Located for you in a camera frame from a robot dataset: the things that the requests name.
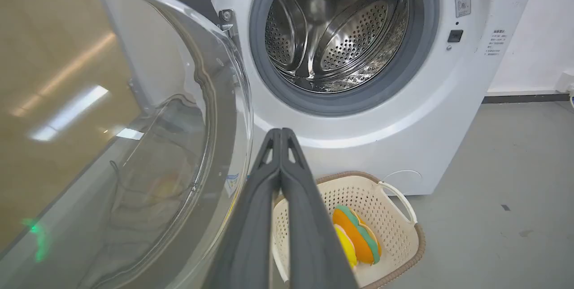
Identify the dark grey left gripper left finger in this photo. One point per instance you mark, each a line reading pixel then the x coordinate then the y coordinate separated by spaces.
pixel 251 235

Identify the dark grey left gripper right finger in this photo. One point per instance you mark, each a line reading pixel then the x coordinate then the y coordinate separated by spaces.
pixel 309 235

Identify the white front-load washing machine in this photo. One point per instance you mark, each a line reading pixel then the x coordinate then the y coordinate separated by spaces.
pixel 403 114

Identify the glass washing machine door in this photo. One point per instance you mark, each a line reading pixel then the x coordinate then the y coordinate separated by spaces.
pixel 112 145

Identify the yellow plush toy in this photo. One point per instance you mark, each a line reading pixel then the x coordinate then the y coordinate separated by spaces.
pixel 347 248

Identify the orange plush burger toy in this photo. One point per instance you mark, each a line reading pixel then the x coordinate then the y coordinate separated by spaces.
pixel 358 235

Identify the cream perforated laundry basket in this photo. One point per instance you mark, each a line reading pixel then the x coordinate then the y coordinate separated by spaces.
pixel 394 230

